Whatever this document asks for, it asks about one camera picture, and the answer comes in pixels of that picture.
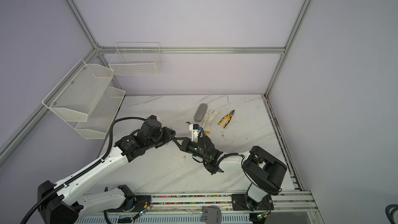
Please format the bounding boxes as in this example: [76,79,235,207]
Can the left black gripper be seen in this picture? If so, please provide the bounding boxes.
[147,127,176,151]

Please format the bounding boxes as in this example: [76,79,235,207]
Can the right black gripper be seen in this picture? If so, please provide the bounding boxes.
[172,138,209,162]

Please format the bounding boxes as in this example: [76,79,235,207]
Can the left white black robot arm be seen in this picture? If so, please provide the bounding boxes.
[38,118,176,224]

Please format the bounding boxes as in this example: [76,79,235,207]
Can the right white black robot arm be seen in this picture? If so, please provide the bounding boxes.
[173,131,288,211]

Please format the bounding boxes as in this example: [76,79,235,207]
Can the grey fabric case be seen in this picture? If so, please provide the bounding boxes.
[194,103,208,122]

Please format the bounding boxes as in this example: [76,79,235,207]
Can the white work glove yellow cuff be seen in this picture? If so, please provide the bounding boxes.
[202,109,220,134]

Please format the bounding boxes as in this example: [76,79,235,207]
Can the yellow black pliers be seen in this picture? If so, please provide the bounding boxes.
[218,110,235,129]

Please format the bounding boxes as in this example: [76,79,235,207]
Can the lower white mesh shelf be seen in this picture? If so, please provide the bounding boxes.
[75,87,125,140]

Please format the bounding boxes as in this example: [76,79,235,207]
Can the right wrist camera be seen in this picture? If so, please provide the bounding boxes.
[189,123,203,142]

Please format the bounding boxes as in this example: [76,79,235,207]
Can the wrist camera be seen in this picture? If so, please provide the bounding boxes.
[146,115,161,125]
[189,123,203,142]

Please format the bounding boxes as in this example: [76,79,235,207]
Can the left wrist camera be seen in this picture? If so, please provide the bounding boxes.
[146,115,161,125]

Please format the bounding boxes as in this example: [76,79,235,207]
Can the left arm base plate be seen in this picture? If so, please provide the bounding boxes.
[108,185,152,213]

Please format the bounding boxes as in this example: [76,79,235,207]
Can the white wire basket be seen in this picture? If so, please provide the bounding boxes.
[109,42,162,76]

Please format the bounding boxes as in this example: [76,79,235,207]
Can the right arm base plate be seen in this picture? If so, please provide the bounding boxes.
[231,194,274,212]

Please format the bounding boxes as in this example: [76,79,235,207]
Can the aluminium frame rail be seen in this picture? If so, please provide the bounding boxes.
[98,47,286,55]

